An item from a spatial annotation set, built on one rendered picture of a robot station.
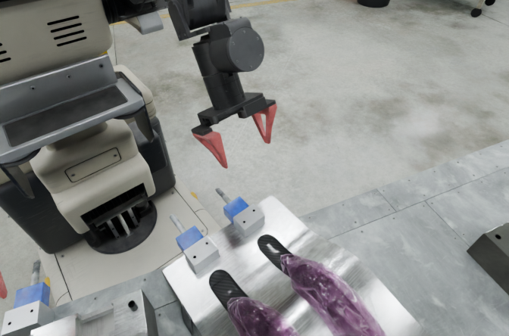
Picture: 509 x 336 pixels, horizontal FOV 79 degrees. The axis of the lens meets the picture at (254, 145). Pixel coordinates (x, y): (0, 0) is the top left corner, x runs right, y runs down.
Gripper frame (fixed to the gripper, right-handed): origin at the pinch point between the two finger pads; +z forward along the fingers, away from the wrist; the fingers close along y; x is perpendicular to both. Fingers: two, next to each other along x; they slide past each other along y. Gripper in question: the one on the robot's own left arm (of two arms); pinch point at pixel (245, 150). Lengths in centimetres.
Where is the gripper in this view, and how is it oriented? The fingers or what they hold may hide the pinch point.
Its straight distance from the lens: 55.4
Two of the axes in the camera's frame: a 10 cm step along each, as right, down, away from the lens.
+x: -5.7, -1.5, 8.1
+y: 7.7, -4.4, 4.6
